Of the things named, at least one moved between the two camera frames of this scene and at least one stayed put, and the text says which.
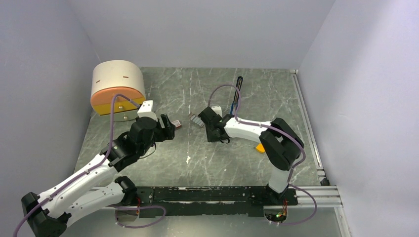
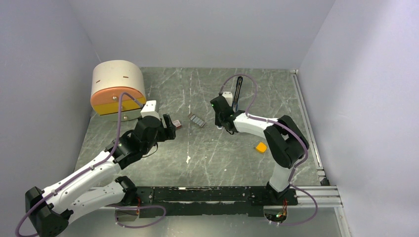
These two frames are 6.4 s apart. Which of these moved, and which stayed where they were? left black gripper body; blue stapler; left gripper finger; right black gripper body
Moved: right black gripper body
Stayed: blue stapler; left gripper finger; left black gripper body
